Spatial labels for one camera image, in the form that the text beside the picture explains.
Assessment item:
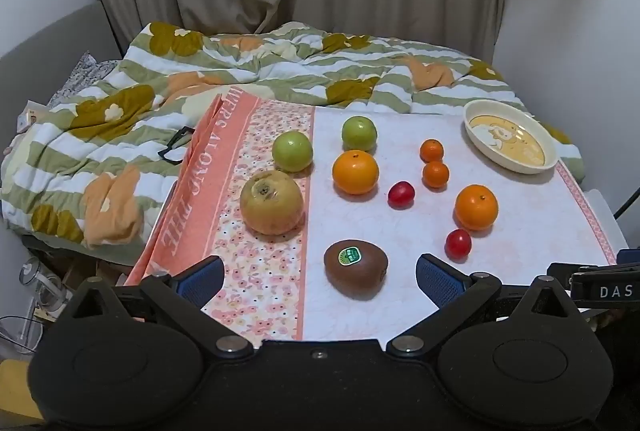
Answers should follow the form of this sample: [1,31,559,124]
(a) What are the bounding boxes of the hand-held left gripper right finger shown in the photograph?
[386,253,582,360]

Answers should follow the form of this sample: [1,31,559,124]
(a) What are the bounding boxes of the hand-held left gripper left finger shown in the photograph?
[64,255,254,360]

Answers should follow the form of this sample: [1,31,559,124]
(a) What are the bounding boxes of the red cherry tomato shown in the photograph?
[445,229,473,261]
[387,181,416,210]

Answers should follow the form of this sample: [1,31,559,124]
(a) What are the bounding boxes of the large orange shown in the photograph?
[454,184,500,232]
[332,150,380,196]

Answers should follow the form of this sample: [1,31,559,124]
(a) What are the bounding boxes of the brown kiwi with green sticker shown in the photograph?
[323,239,390,300]

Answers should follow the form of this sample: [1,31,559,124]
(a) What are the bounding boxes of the yellow pear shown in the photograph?
[239,170,305,236]

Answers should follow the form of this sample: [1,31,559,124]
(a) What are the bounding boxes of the small tangerine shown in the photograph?
[419,138,445,163]
[422,160,450,189]

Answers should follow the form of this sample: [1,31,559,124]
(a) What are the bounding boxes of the cream plate with bear print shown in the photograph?
[463,100,558,175]

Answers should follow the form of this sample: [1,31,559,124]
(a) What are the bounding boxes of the pink floral tablecloth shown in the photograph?
[122,94,619,343]

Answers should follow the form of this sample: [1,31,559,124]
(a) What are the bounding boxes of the black eyeglasses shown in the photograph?
[157,126,197,165]

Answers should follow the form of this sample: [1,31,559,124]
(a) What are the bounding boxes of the green apple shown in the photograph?
[341,116,377,152]
[272,131,314,173]

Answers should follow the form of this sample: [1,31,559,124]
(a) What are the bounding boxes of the clear blender jar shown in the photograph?
[19,256,67,314]

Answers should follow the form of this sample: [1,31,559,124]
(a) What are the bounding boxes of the green striped floral blanket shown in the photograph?
[0,20,586,253]

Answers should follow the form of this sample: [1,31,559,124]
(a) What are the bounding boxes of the small cardboard box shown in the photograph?
[17,100,52,135]

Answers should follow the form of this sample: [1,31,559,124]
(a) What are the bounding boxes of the grey patterned sheet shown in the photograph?
[47,52,121,108]

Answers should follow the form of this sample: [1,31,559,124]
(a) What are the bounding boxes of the grey upholstered headboard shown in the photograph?
[0,1,124,147]

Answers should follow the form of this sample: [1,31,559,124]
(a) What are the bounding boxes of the black cable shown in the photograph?
[612,190,640,220]

